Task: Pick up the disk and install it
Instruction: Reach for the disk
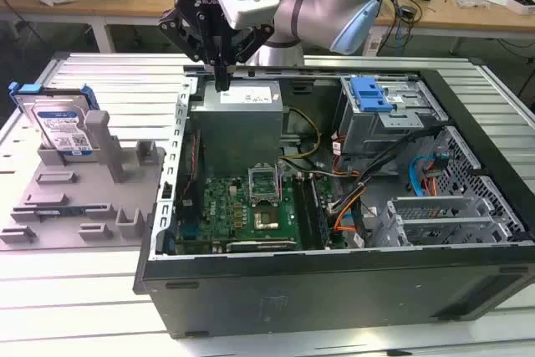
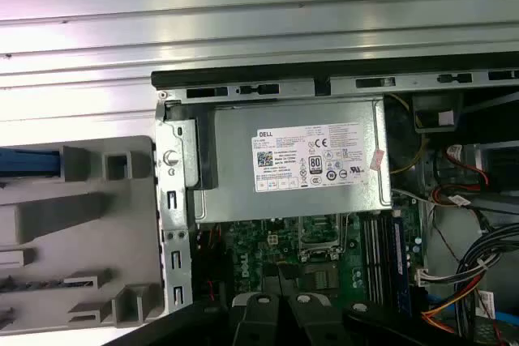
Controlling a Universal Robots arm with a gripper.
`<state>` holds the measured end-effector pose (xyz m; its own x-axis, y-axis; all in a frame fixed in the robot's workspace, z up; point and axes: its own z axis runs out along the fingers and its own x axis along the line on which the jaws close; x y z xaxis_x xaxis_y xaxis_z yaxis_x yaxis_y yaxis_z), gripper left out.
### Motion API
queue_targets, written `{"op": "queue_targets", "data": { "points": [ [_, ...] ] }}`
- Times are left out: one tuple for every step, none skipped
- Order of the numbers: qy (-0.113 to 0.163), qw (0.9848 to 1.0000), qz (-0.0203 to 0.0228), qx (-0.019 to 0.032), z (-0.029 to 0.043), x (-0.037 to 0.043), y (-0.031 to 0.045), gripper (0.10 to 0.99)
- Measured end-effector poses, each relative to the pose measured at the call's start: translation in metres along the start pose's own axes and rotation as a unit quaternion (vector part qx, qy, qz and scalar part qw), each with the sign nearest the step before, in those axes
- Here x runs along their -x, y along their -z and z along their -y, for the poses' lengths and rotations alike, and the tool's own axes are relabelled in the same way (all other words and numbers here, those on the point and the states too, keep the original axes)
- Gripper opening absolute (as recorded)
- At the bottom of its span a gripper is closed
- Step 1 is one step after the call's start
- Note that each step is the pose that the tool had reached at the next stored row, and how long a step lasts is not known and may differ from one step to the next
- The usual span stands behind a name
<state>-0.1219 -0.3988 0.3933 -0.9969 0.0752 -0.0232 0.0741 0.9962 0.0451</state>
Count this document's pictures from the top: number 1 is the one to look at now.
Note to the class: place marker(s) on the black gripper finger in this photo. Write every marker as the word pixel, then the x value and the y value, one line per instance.
pixel 179 33
pixel 251 45

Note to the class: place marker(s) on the hard disk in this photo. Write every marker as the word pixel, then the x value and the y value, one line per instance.
pixel 58 123

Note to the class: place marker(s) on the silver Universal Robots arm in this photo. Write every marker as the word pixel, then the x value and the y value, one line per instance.
pixel 309 10

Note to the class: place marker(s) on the grey power supply unit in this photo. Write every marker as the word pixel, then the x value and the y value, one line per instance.
pixel 234 131

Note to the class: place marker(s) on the blue plastic drive latch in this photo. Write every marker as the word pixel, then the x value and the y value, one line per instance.
pixel 368 93

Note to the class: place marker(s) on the metal drive cage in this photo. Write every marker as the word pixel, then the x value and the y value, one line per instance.
pixel 376 131

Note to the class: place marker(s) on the green motherboard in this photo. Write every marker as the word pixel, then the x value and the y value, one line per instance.
pixel 225 215

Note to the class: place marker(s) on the black RAM slot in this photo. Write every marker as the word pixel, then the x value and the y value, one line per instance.
pixel 302 210
pixel 317 210

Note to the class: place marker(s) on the CPU socket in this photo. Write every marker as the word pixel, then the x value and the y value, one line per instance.
pixel 265 220

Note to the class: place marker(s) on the grey parts rack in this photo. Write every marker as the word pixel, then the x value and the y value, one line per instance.
pixel 83 190

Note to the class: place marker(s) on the black graphics card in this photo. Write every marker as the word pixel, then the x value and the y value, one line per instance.
pixel 259 246

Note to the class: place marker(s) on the RAM stick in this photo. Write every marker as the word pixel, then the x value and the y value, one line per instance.
pixel 62 211

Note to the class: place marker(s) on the black open PC case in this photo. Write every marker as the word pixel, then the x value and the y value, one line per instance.
pixel 334 290

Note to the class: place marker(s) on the small white box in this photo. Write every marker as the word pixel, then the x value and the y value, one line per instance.
pixel 522 3

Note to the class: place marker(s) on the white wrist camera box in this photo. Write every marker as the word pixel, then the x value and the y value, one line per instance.
pixel 255 8

